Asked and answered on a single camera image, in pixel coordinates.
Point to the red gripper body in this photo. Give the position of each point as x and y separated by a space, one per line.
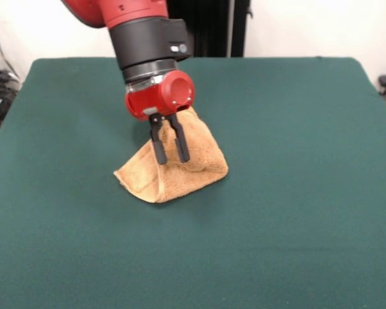
157 99

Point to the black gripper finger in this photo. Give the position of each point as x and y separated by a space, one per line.
181 141
157 141

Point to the tan terry towel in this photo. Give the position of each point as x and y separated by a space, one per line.
206 154

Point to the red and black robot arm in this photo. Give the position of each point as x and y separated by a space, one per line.
141 42

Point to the dark green table cloth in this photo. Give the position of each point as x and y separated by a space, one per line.
244 225

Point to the black stand frame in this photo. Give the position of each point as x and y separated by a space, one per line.
212 29

